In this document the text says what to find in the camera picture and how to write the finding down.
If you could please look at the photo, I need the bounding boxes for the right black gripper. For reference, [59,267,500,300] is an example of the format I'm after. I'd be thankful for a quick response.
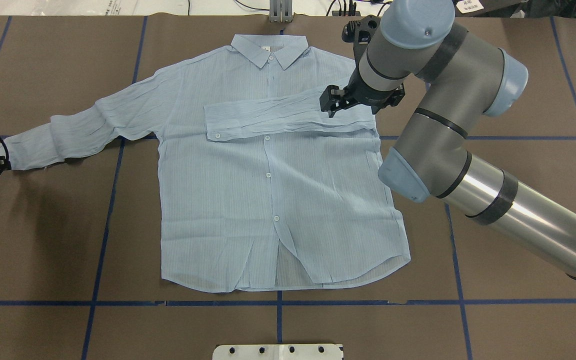
[319,14,406,118]

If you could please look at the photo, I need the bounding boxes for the light blue button shirt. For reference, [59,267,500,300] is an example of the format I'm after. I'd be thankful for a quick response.
[0,34,411,293]

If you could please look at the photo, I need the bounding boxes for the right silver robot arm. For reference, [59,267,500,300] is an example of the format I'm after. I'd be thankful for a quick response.
[319,0,576,281]

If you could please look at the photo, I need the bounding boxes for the aluminium frame post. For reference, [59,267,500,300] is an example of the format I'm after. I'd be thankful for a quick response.
[269,0,294,23]

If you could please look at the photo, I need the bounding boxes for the white camera mast base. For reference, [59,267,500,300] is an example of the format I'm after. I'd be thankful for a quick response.
[212,343,345,360]

